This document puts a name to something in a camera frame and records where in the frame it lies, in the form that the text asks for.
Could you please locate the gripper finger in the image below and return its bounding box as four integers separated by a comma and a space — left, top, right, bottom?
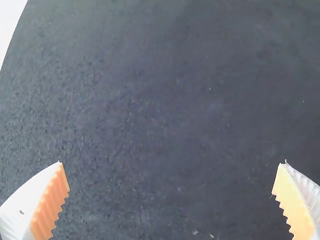
271, 159, 320, 240
0, 160, 71, 240

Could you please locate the black mat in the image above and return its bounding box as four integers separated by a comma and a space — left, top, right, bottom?
0, 0, 320, 240

